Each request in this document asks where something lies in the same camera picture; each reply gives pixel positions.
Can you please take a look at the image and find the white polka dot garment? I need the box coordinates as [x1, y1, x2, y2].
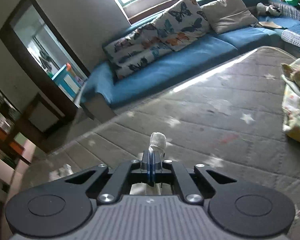
[48, 132, 167, 196]

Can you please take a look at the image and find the grey star quilted mat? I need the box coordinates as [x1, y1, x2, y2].
[6, 46, 300, 239]

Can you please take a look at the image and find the dark wooden table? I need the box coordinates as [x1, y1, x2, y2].
[20, 93, 77, 153]

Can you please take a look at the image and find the butterfly pillow left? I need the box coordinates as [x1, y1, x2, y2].
[103, 23, 172, 80]

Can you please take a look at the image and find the butterfly pillow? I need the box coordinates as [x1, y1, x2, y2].
[103, 23, 172, 80]
[152, 0, 210, 51]

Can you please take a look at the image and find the blue white cabinet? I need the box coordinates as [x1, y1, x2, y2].
[52, 63, 84, 101]

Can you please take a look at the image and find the butterfly pillow right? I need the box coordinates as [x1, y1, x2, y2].
[152, 0, 210, 51]

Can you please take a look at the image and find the yellow folded cloth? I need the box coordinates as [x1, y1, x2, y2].
[281, 59, 300, 142]

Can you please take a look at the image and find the beige cushion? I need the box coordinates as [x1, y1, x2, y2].
[201, 0, 258, 34]

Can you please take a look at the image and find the blue sofa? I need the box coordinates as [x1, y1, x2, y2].
[80, 0, 300, 110]

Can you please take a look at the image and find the plush toy on sofa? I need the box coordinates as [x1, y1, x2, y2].
[256, 3, 281, 17]

